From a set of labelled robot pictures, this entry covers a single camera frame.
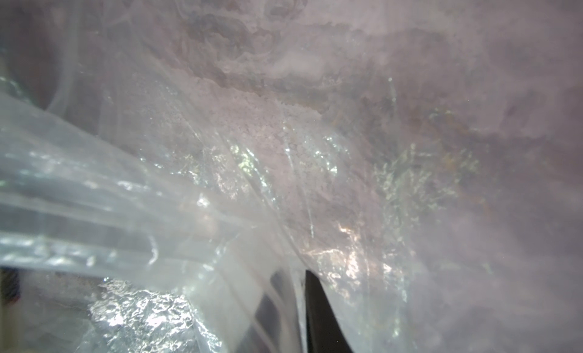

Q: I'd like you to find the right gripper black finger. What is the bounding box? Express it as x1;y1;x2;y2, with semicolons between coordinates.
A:
305;270;353;353

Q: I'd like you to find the clear plastic vacuum bag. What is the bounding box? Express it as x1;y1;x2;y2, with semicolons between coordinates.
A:
1;0;582;352

